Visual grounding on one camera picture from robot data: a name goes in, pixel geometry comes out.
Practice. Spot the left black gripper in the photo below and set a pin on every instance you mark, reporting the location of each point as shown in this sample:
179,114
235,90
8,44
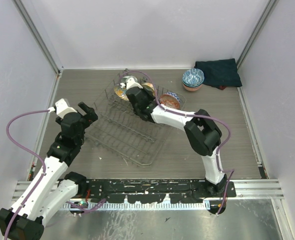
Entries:
91,116

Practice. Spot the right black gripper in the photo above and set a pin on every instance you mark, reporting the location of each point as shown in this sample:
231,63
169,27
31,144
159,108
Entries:
151,97

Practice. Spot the yellow bowl with leaves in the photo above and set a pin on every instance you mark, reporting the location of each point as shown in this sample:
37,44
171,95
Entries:
149,86

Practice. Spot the yellow blue floral bowl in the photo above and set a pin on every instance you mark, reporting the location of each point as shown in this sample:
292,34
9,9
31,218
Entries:
120,92

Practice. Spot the red blue zigzag bowl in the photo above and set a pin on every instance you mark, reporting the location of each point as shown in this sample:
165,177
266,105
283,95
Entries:
170,99

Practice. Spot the blue white diamond bowl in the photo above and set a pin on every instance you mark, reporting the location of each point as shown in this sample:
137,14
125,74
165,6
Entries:
193,76

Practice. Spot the blue floral bowl front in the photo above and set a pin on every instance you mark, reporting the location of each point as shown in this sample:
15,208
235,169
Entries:
187,87

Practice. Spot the green leaf pattern bowl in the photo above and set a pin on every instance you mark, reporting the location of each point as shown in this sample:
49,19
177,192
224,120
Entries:
192,85

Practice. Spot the orange floral bowl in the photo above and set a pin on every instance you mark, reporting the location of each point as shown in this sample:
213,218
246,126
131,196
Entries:
192,89

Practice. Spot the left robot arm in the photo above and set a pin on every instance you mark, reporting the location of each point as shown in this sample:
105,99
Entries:
27,218

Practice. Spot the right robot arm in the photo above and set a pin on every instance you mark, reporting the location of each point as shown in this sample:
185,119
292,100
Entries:
203,134

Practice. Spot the dark blue cloth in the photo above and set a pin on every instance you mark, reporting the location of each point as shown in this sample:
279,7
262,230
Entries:
220,74

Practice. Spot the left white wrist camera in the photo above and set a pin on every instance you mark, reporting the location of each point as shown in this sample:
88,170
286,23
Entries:
61,108

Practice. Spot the grey wire dish rack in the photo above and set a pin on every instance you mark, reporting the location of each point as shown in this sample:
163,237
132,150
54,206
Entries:
119,130

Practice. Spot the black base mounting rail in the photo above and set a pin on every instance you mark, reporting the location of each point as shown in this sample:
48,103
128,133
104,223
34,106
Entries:
147,191

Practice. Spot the white slotted cable duct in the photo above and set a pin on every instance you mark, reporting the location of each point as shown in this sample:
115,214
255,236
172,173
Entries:
163,206

